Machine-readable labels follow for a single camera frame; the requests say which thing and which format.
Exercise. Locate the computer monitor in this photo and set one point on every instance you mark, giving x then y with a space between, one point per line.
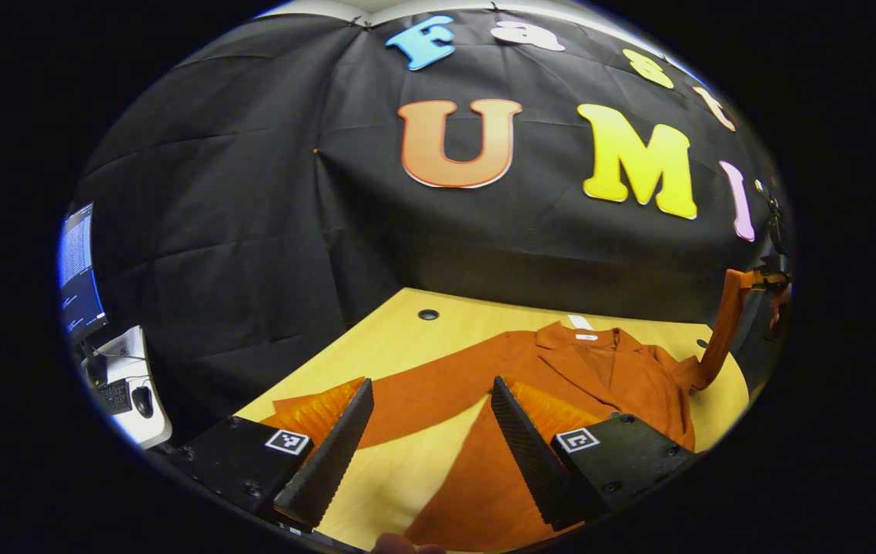
76 269

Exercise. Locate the black computer mouse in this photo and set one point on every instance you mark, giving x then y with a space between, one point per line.
143 400

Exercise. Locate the rust orange cardigan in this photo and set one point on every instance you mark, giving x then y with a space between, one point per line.
623 377

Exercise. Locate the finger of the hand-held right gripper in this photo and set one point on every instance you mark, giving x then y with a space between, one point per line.
769 281

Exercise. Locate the black backdrop cloth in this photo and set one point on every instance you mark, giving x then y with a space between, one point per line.
253 231

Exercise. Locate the white paper tag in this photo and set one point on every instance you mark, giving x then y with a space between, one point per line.
580 322

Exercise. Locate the white side desk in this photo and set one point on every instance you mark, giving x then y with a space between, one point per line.
134 362

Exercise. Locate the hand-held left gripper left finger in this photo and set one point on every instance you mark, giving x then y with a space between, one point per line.
330 462

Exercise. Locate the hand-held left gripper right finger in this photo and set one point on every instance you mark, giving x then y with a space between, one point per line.
530 454

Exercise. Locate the black keyboard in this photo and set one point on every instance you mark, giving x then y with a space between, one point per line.
113 396

